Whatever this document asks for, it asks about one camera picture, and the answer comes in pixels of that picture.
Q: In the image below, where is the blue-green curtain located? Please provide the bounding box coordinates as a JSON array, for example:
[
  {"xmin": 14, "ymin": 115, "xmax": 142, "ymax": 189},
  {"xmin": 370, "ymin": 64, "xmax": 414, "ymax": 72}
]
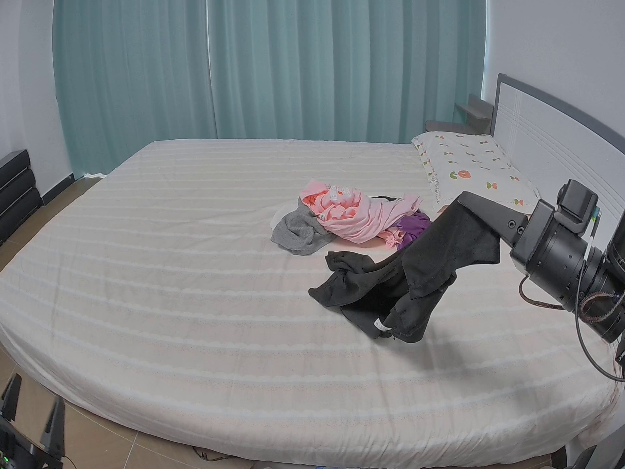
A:
[
  {"xmin": 53, "ymin": 0, "xmax": 219, "ymax": 178},
  {"xmin": 207, "ymin": 0, "xmax": 489, "ymax": 145}
]

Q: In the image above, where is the grey bedside table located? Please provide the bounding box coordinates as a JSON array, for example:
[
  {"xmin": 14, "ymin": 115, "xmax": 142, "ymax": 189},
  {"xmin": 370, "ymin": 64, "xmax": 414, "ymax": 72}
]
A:
[{"xmin": 424, "ymin": 93, "xmax": 495, "ymax": 135}]

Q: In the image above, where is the grey garment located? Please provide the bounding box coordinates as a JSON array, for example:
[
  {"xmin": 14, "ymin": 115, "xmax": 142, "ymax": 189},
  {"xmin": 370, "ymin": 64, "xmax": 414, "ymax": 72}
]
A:
[{"xmin": 271, "ymin": 207, "xmax": 336, "ymax": 257}]

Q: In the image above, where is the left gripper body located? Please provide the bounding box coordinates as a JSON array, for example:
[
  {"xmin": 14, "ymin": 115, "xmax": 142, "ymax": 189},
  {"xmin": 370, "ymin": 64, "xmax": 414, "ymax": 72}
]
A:
[{"xmin": 0, "ymin": 416, "xmax": 65, "ymax": 469}]

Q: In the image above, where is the bed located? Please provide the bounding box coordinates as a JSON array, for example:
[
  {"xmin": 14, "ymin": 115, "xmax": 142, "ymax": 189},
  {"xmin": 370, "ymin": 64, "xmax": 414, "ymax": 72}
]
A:
[{"xmin": 0, "ymin": 73, "xmax": 625, "ymax": 464}]

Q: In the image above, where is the black chest of drawers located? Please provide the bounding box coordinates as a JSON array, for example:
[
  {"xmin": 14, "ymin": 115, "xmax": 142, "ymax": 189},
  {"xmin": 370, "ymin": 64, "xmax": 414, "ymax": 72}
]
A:
[{"xmin": 0, "ymin": 149, "xmax": 43, "ymax": 248}]

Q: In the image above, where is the purple garment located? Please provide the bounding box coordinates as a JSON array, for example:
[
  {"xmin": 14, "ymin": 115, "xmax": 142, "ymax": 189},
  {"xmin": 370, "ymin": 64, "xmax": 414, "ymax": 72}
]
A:
[{"xmin": 395, "ymin": 211, "xmax": 433, "ymax": 252}]

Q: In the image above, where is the black T-shirt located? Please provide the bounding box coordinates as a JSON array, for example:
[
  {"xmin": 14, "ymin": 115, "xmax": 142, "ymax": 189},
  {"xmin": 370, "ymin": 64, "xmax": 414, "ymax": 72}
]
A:
[{"xmin": 309, "ymin": 198, "xmax": 502, "ymax": 344}]

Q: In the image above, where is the black cable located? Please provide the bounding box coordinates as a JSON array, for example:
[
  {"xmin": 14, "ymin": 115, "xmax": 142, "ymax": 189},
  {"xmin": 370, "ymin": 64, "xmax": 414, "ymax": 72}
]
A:
[
  {"xmin": 575, "ymin": 306, "xmax": 625, "ymax": 383},
  {"xmin": 519, "ymin": 276, "xmax": 563, "ymax": 311},
  {"xmin": 192, "ymin": 447, "xmax": 231, "ymax": 464}
]

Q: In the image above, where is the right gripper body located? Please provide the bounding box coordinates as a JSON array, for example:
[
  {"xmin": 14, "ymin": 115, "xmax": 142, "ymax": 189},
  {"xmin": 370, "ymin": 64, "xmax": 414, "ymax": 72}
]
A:
[{"xmin": 510, "ymin": 199, "xmax": 606, "ymax": 311}]

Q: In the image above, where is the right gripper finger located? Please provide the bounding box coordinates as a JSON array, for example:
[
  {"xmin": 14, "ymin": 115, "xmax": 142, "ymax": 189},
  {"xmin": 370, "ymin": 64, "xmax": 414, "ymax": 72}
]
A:
[{"xmin": 456, "ymin": 191, "xmax": 531, "ymax": 249}]

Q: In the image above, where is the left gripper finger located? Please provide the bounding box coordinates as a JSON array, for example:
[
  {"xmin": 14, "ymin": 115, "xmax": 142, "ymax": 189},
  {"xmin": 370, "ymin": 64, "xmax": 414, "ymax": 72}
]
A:
[
  {"xmin": 40, "ymin": 396, "xmax": 67, "ymax": 459},
  {"xmin": 0, "ymin": 373, "xmax": 23, "ymax": 422}
]

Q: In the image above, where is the white garment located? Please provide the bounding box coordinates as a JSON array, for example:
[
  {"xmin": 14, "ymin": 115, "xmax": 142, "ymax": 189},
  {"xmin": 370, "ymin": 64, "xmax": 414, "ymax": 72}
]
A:
[{"xmin": 268, "ymin": 203, "xmax": 301, "ymax": 233}]

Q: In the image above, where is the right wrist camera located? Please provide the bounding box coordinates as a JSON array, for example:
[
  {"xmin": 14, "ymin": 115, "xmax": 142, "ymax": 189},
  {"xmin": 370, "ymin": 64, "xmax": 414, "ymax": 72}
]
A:
[{"xmin": 557, "ymin": 180, "xmax": 602, "ymax": 238}]

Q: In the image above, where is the white printed pillow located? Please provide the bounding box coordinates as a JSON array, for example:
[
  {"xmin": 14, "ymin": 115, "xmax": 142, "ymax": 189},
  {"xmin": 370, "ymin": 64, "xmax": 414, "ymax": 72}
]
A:
[{"xmin": 411, "ymin": 131, "xmax": 542, "ymax": 214}]

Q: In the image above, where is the pink garment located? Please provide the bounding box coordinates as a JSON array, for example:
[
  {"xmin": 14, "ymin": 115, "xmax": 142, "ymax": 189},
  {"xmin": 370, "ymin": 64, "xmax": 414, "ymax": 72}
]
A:
[{"xmin": 299, "ymin": 180, "xmax": 422, "ymax": 249}]

